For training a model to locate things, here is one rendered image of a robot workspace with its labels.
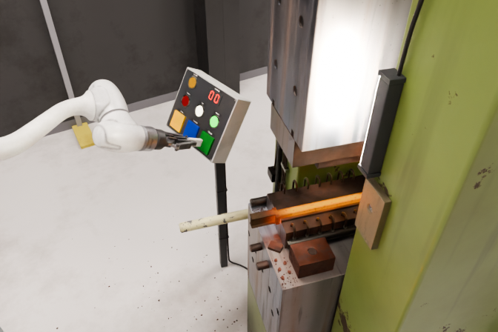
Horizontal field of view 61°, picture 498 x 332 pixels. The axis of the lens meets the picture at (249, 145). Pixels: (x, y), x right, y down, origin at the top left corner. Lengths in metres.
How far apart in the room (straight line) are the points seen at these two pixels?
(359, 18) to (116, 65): 2.83
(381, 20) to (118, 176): 2.49
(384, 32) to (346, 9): 0.12
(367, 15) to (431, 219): 0.44
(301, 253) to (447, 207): 0.60
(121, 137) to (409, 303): 0.95
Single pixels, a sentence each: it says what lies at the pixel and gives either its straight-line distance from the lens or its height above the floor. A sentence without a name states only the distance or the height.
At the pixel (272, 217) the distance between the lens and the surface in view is 1.42.
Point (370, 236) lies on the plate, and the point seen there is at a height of 1.22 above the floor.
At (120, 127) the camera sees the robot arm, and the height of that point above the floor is 1.26.
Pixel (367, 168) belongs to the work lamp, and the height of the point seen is 1.40.
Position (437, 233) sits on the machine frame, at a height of 1.41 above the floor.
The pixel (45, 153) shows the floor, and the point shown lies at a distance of 3.59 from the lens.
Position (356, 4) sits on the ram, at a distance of 0.95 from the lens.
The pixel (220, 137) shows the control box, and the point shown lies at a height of 1.06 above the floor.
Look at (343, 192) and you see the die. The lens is 1.56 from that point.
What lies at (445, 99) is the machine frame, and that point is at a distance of 0.82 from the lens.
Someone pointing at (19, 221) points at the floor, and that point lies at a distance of 3.10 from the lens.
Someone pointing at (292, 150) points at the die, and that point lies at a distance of 1.17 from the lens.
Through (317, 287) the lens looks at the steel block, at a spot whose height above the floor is 0.88.
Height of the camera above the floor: 2.05
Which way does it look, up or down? 38 degrees down
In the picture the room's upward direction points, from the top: 1 degrees clockwise
